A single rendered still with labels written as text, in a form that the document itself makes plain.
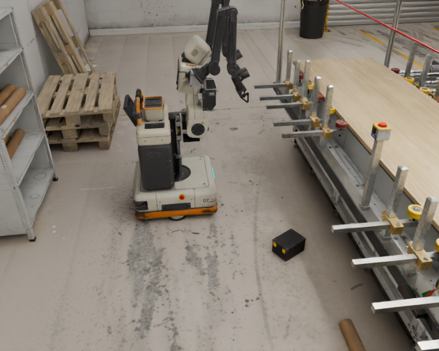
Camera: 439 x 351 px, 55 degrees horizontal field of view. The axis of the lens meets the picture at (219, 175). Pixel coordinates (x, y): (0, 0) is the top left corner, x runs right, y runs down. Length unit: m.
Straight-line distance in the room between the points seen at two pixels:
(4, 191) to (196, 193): 1.38
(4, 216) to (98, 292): 0.96
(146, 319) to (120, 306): 0.21
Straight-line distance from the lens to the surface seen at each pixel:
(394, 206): 2.23
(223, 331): 2.70
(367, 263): 1.97
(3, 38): 3.82
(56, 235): 3.56
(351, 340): 2.67
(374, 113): 3.23
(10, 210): 3.43
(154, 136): 3.07
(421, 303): 1.86
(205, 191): 3.32
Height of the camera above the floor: 2.16
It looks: 33 degrees down
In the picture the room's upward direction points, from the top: 1 degrees counter-clockwise
